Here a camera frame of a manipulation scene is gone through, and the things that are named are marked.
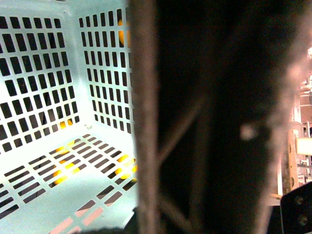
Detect yellow lemon lower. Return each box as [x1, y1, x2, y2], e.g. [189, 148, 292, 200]
[53, 159, 80, 185]

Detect brown basket handle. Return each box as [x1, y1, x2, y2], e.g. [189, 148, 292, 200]
[129, 0, 312, 234]

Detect light blue plastic basket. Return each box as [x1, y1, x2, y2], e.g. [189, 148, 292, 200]
[0, 0, 137, 234]

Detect black metal bracket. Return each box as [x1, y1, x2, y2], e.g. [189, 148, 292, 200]
[280, 182, 312, 234]

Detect yellow lemon upper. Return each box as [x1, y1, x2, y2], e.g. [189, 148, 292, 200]
[115, 155, 137, 180]

